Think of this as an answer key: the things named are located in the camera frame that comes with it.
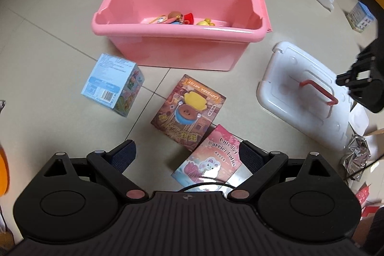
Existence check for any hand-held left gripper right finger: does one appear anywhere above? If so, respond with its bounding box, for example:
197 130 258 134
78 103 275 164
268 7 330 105
229 140 334 203

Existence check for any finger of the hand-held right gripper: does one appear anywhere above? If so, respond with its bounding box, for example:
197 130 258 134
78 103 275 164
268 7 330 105
336 69 372 88
349 45 376 73

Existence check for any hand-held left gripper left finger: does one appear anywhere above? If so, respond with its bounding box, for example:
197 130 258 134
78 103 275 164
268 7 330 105
43 140 150 204

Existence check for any pink toy box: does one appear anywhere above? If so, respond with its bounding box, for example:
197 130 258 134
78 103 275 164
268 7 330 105
171 124 254 192

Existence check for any brown toy box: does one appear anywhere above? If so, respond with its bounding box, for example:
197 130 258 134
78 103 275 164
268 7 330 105
150 74 226 152

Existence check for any blue toy box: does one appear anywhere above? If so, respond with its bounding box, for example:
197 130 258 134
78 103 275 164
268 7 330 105
81 53 145 119

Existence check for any pink plastic storage bin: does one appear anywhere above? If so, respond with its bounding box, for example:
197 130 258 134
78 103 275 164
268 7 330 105
91 0 272 73

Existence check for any white cardboard piece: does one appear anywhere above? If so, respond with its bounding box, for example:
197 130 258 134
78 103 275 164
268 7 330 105
348 104 372 137

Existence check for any small blue box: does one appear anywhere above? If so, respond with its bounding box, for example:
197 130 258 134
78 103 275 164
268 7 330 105
345 2 377 33

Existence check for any silver foil wrapper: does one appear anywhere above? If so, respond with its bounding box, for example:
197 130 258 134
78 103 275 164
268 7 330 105
342 134 371 181

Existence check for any red white carton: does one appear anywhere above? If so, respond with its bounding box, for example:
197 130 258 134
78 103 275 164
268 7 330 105
355 184 384 219

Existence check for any orange object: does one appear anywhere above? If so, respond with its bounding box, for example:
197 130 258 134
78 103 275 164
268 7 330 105
0 142 9 195

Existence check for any black cable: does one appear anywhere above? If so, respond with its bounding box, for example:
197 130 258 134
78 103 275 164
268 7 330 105
177 182 237 193

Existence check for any white bin lid red handle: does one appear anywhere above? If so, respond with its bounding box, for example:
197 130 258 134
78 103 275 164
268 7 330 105
256 41 354 151

